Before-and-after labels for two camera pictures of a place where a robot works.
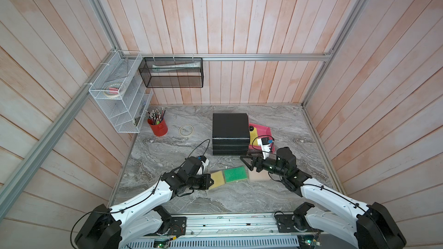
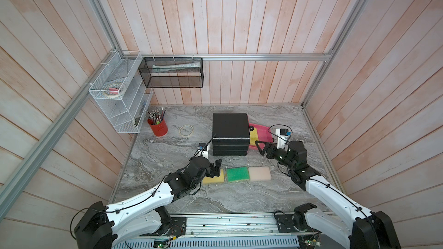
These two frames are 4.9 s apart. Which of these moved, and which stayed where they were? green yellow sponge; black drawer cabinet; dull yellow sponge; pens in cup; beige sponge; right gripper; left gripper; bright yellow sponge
Moved: left gripper; dull yellow sponge; right gripper
Stayed: pens in cup; green yellow sponge; beige sponge; black drawer cabinet; bright yellow sponge
